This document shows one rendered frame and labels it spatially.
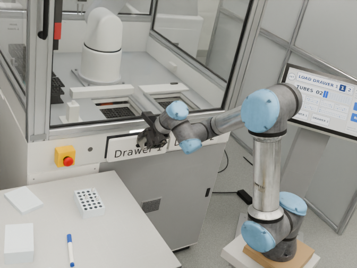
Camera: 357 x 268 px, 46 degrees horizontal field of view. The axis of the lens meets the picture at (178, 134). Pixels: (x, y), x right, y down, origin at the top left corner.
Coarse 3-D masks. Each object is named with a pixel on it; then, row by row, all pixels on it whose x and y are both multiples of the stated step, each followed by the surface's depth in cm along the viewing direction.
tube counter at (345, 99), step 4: (316, 92) 218; (320, 92) 218; (324, 92) 218; (328, 92) 217; (332, 92) 217; (320, 96) 217; (324, 96) 217; (328, 96) 217; (332, 96) 217; (336, 96) 217; (340, 96) 217; (344, 96) 216; (336, 100) 216; (340, 100) 216; (344, 100) 216; (348, 100) 216; (348, 104) 215
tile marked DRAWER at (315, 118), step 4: (312, 116) 215; (316, 116) 215; (320, 116) 215; (324, 116) 215; (312, 120) 215; (316, 120) 215; (320, 120) 215; (324, 120) 214; (328, 120) 214; (324, 124) 214; (328, 124) 214
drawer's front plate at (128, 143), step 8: (128, 136) 179; (136, 136) 180; (112, 144) 174; (120, 144) 177; (128, 144) 179; (136, 144) 181; (112, 152) 177; (120, 152) 179; (128, 152) 181; (136, 152) 184; (152, 152) 189; (160, 152) 192; (112, 160) 179; (120, 160) 181
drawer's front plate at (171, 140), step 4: (172, 132) 192; (172, 136) 193; (168, 140) 195; (172, 140) 194; (176, 140) 196; (208, 140) 208; (212, 140) 209; (216, 140) 211; (168, 144) 195; (172, 144) 196; (176, 144) 197; (204, 144) 207; (168, 148) 196; (172, 148) 197; (176, 148) 199
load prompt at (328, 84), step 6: (300, 72) 221; (300, 78) 220; (306, 78) 220; (312, 78) 220; (318, 78) 219; (324, 78) 219; (312, 84) 219; (318, 84) 219; (324, 84) 219; (330, 84) 218; (336, 84) 218; (342, 84) 218; (336, 90) 217; (342, 90) 217; (348, 90) 217
